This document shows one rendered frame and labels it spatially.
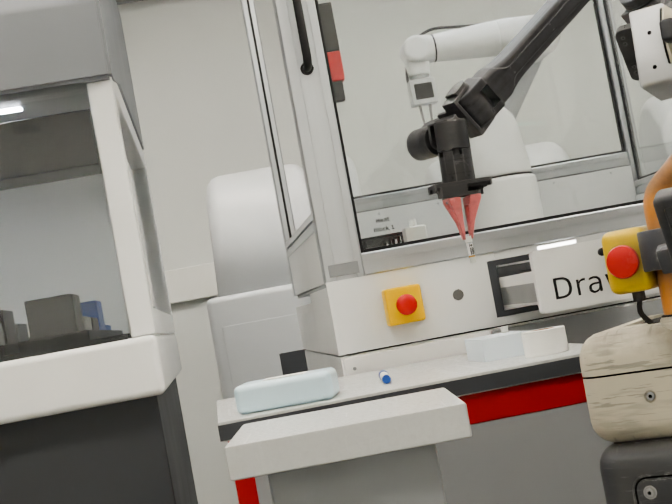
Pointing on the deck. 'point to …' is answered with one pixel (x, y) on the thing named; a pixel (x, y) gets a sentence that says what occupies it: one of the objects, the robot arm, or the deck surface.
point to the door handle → (303, 38)
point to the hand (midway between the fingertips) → (467, 234)
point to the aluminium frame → (325, 181)
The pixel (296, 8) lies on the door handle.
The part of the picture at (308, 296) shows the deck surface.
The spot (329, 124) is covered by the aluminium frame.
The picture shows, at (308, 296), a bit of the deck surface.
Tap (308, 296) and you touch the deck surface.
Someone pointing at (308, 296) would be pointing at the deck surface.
